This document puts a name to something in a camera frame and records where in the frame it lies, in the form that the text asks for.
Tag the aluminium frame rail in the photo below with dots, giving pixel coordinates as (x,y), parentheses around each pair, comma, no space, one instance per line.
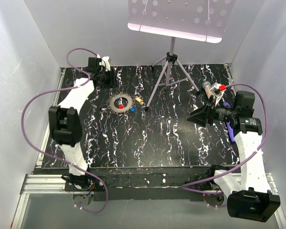
(53,184)

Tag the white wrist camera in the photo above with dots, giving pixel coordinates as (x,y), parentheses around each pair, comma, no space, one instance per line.
(103,63)
(218,91)

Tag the round metal keyring disc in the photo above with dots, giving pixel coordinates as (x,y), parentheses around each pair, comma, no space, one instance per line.
(113,104)

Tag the yellow key tag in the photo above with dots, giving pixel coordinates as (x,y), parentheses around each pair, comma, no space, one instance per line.
(138,99)

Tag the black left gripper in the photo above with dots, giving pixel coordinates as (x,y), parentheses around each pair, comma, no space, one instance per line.
(111,83)

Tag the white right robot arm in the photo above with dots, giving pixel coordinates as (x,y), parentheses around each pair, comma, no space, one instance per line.
(248,192)

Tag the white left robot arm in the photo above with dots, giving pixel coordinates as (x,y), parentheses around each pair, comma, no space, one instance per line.
(65,126)

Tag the glitter toy microphone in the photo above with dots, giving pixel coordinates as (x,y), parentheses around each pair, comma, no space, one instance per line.
(207,88)

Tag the purple toy microphone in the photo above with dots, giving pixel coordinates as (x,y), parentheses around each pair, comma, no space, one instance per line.
(230,129)

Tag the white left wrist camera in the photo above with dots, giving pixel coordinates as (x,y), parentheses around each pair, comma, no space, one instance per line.
(103,63)

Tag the lilac music stand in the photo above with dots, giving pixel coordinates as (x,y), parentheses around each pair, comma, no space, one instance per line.
(197,20)

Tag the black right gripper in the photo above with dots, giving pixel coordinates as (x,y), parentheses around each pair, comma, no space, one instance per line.
(199,117)

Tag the black front mounting bar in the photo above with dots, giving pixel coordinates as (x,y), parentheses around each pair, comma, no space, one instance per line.
(143,183)

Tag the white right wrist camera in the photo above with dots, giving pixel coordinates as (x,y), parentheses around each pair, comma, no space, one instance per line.
(218,91)

